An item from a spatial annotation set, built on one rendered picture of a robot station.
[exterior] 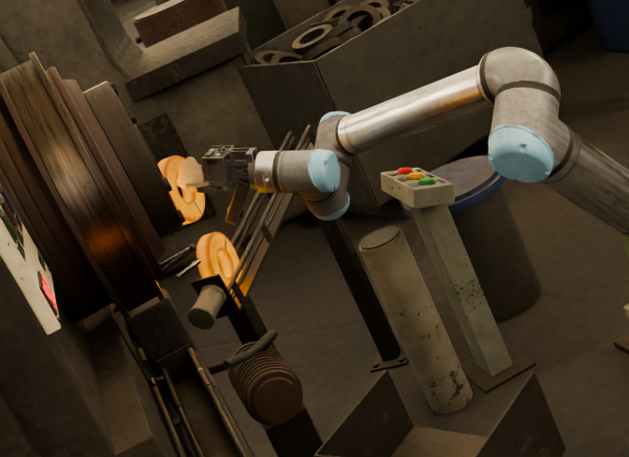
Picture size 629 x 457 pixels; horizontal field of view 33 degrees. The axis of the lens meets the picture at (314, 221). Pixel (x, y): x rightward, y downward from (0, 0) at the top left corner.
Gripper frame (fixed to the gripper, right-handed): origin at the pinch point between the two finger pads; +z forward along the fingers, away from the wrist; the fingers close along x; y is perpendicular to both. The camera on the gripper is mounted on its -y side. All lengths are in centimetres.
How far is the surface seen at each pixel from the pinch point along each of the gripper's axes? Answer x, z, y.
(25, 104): 62, -10, 41
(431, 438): 67, -68, -14
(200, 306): 17.1, -8.2, -21.7
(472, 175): -82, -51, -36
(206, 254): 5.5, -6.3, -15.1
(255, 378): 23.6, -20.5, -35.2
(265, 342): 13.9, -20.1, -32.4
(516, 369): -43, -66, -76
